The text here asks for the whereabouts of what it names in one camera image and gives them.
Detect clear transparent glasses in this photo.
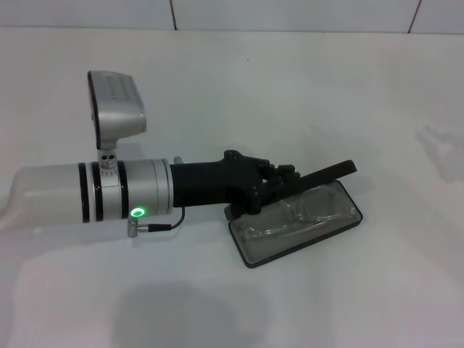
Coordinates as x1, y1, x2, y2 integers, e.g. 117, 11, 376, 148
241, 191, 355, 242

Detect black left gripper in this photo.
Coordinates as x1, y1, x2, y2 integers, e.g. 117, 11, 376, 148
169, 149, 302, 215

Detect black cable with silver connector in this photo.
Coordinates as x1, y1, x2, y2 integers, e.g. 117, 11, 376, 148
125, 207, 186, 240

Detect black glasses case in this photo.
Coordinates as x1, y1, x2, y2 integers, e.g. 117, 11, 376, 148
224, 159, 364, 270

